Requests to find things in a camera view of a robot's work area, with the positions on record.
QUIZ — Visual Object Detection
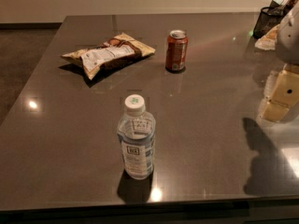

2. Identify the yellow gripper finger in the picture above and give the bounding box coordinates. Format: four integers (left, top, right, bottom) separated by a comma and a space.
260, 63, 299, 122

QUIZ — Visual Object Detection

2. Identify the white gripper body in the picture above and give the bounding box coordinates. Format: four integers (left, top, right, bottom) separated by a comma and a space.
276, 5, 299, 65

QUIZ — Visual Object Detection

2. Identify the clear blue-label plastic bottle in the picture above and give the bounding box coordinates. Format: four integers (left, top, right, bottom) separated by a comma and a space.
117, 94, 156, 180

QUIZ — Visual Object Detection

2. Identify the brown chip bag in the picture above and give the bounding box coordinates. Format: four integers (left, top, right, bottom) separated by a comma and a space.
62, 33, 155, 80

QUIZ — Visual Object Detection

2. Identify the yellow snack packet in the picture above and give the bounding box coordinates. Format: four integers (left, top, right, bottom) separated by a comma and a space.
255, 25, 279, 50

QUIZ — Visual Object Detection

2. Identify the black mesh basket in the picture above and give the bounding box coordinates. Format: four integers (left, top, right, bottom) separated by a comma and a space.
253, 0, 291, 39

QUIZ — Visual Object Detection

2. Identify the red soda can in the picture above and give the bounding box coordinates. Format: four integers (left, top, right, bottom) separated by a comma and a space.
165, 30, 188, 73

